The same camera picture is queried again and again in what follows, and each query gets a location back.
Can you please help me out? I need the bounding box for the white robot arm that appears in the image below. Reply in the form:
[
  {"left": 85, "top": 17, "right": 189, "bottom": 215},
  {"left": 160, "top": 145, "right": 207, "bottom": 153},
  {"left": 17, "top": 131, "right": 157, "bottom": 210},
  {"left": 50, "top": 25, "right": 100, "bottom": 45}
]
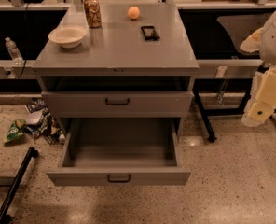
[{"left": 240, "top": 10, "right": 276, "bottom": 127}]

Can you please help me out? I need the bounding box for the white paper bowl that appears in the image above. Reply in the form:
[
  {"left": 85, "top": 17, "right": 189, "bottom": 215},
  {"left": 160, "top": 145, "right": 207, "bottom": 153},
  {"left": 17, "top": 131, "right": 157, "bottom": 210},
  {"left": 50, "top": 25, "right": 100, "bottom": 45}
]
[{"left": 48, "top": 25, "right": 87, "bottom": 49}]

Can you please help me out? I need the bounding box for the grey middle drawer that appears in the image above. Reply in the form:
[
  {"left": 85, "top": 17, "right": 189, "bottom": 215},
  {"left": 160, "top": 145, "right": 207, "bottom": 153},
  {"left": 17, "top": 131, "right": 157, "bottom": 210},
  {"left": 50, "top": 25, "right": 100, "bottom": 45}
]
[{"left": 42, "top": 91, "right": 192, "bottom": 118}]

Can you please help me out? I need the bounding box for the gold crumpled drink can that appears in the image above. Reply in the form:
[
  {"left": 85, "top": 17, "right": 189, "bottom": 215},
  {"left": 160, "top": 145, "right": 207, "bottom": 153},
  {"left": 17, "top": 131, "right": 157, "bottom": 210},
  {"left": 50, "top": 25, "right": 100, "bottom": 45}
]
[{"left": 84, "top": 0, "right": 102, "bottom": 28}]

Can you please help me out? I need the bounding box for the orange fruit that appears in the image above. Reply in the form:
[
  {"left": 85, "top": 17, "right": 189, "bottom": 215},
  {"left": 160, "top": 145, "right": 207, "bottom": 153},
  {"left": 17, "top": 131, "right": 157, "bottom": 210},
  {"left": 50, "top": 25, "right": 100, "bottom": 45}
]
[{"left": 128, "top": 7, "right": 140, "bottom": 20}]

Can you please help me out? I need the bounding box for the grey open bottom drawer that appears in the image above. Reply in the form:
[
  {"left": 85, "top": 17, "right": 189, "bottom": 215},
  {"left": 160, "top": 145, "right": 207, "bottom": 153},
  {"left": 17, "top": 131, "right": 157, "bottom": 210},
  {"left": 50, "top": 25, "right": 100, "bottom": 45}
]
[{"left": 48, "top": 118, "right": 190, "bottom": 186}]

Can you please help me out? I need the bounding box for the green chip bag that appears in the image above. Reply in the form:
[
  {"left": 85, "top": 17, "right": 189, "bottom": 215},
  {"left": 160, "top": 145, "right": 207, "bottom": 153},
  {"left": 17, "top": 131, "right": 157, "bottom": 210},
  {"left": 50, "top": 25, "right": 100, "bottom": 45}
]
[{"left": 5, "top": 119, "right": 26, "bottom": 144}]

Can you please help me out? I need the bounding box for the pile of snack packages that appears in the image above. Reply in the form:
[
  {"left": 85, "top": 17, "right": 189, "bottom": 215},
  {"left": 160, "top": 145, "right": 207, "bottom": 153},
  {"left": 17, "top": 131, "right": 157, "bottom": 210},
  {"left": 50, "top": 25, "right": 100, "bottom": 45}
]
[{"left": 24, "top": 97, "right": 65, "bottom": 145}]

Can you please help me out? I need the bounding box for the grey metal drawer cabinet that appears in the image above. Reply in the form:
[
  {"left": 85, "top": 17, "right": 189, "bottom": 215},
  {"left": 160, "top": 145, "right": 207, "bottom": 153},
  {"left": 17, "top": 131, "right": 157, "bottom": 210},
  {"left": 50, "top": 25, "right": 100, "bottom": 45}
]
[{"left": 31, "top": 2, "right": 200, "bottom": 188}]

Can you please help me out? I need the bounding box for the black floor stand bar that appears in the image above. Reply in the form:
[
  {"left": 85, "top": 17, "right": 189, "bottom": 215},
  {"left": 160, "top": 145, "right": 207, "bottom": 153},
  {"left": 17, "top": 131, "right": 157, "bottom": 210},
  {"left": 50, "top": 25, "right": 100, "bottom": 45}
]
[{"left": 0, "top": 147, "right": 38, "bottom": 224}]

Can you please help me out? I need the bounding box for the grey chair seat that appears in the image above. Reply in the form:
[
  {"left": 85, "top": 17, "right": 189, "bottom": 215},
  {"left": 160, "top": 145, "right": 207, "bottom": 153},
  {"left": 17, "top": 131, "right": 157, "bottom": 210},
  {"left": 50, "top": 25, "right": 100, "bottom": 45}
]
[{"left": 217, "top": 13, "right": 271, "bottom": 56}]

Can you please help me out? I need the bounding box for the clear plastic water bottle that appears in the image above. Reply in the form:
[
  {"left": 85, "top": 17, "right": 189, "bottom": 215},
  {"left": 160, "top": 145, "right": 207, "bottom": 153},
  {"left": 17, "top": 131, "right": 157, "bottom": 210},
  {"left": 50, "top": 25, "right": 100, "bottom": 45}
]
[{"left": 5, "top": 37, "right": 24, "bottom": 65}]

